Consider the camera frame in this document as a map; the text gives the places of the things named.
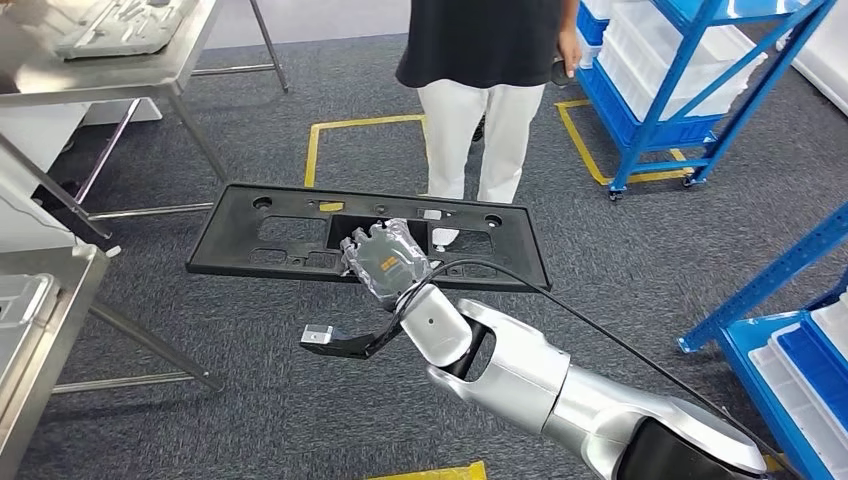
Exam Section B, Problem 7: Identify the black plastic plate frame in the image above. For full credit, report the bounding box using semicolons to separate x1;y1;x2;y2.
186;183;553;294

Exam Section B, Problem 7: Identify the blue metal shelf rack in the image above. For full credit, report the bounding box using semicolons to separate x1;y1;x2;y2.
676;201;848;480
574;0;839;202

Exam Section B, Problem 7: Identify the yellow floor tape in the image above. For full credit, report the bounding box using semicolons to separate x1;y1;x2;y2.
303;113;429;189
555;99;694;187
367;461;488;480

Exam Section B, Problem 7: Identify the person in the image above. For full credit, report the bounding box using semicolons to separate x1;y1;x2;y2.
395;0;584;250

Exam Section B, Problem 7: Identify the blue plastic crate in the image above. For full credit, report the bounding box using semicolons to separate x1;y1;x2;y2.
775;317;848;425
576;58;723;152

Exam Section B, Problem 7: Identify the person's hand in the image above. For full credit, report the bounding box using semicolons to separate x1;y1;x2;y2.
557;26;584;79

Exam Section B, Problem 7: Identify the white plastic crate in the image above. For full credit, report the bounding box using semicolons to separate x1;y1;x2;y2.
596;0;770;124
748;301;848;480

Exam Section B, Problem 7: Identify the stamped grey metal panel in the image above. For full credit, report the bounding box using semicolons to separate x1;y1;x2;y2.
54;0;200;61

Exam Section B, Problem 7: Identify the grey metal tray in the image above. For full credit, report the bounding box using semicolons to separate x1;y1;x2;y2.
0;273;61;392

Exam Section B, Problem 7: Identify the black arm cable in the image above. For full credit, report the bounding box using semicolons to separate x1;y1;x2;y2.
390;259;806;480

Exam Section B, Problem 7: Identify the pale wrist camera on bracket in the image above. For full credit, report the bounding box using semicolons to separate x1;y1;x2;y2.
299;324;402;361

